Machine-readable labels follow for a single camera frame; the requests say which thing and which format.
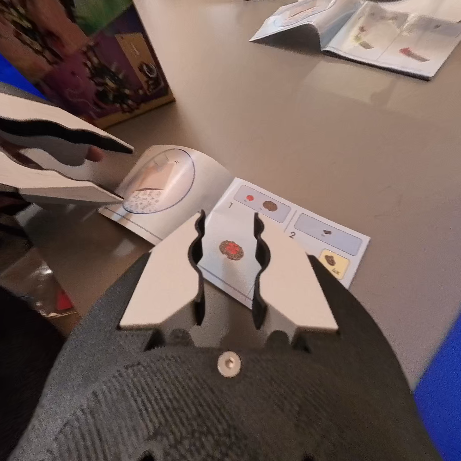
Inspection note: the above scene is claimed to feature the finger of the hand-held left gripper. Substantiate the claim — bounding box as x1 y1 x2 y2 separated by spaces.
0 93 135 156
0 149 125 209

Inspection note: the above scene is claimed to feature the instruction booklet with yellow back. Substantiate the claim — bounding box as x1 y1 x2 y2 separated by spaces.
98 145 371 310

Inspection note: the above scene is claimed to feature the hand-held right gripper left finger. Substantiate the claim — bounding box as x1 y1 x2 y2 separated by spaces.
119 210 206 331

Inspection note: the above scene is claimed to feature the open light blue instruction booklet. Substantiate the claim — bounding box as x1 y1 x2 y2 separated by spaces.
249 0 461 80

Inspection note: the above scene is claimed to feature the colourful toy brick set box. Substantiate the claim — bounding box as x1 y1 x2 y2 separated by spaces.
0 0 176 129

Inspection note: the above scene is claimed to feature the clear plastic parts bag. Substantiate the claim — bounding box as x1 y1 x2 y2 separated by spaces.
0 249 79 319

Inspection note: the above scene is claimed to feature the blue plastic bin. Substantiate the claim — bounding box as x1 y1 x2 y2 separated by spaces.
0 53 47 101
413 317 461 461

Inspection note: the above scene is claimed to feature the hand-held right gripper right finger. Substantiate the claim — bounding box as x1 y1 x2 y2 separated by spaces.
251 212 339 339

